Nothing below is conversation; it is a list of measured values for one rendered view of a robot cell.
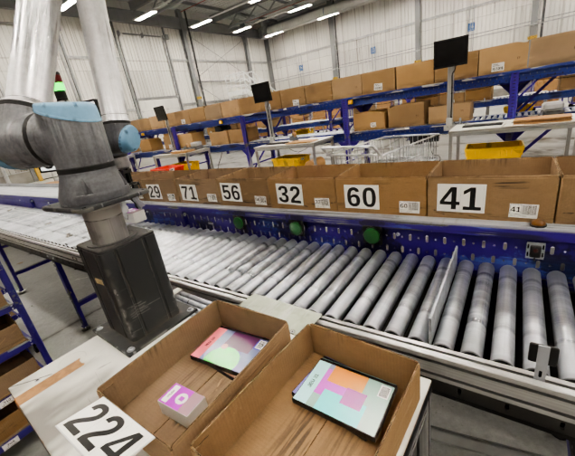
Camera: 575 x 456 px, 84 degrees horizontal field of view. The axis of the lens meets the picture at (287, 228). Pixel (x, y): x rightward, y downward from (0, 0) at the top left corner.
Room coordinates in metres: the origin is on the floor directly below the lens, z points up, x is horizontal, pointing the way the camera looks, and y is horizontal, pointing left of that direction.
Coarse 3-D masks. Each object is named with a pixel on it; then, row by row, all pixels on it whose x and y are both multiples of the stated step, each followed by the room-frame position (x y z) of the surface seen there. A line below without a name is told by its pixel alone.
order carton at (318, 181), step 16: (272, 176) 1.69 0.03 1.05; (288, 176) 1.81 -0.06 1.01; (304, 176) 1.85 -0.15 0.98; (320, 176) 1.79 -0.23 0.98; (272, 192) 1.64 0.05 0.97; (304, 192) 1.52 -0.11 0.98; (320, 192) 1.46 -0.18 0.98; (288, 208) 1.58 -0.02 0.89; (304, 208) 1.53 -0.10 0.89; (320, 208) 1.47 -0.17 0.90; (336, 208) 1.42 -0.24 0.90
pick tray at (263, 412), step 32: (288, 352) 0.61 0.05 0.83; (320, 352) 0.67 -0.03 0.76; (352, 352) 0.60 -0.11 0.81; (384, 352) 0.55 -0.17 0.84; (256, 384) 0.53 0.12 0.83; (288, 384) 0.59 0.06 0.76; (416, 384) 0.48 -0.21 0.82; (224, 416) 0.46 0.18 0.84; (256, 416) 0.51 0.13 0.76; (288, 416) 0.50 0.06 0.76; (320, 416) 0.49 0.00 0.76; (192, 448) 0.40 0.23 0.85; (224, 448) 0.44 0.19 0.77; (256, 448) 0.44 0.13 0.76; (288, 448) 0.43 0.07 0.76; (320, 448) 0.42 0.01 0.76; (352, 448) 0.41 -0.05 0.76; (384, 448) 0.35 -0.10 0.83
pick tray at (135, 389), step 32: (192, 320) 0.79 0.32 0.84; (224, 320) 0.86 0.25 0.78; (256, 320) 0.77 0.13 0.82; (160, 352) 0.70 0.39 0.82; (192, 352) 0.76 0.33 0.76; (128, 384) 0.62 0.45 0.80; (160, 384) 0.65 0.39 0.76; (192, 384) 0.63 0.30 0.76; (224, 384) 0.62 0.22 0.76; (160, 416) 0.55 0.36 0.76; (160, 448) 0.42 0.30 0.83
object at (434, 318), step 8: (456, 248) 1.02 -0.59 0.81; (456, 256) 1.01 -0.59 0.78; (456, 264) 1.02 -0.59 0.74; (448, 272) 0.89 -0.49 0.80; (448, 280) 0.89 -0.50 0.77; (440, 288) 0.80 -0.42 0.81; (448, 288) 0.89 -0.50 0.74; (440, 296) 0.78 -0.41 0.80; (440, 304) 0.78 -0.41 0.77; (432, 312) 0.70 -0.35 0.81; (440, 312) 0.78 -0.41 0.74; (432, 320) 0.69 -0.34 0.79; (432, 328) 0.69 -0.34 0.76; (432, 336) 0.69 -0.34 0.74
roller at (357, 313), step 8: (392, 256) 1.15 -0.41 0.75; (400, 256) 1.16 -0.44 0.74; (384, 264) 1.09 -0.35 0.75; (392, 264) 1.09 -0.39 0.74; (384, 272) 1.04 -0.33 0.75; (392, 272) 1.07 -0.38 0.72; (376, 280) 0.99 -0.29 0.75; (384, 280) 1.00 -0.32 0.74; (368, 288) 0.95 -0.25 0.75; (376, 288) 0.95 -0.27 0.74; (360, 296) 0.92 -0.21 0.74; (368, 296) 0.90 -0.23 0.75; (376, 296) 0.92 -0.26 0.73; (360, 304) 0.86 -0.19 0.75; (368, 304) 0.87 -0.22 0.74; (352, 312) 0.83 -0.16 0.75; (360, 312) 0.83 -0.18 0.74; (344, 320) 0.81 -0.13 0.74; (352, 320) 0.80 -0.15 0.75; (360, 320) 0.81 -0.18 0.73
